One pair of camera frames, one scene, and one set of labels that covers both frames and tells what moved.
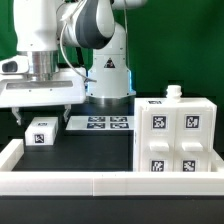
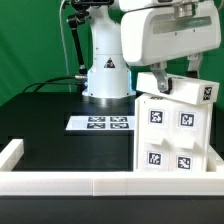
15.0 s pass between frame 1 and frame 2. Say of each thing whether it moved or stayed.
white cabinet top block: moved
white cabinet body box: stayed
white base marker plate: stayed
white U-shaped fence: stayed
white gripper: moved
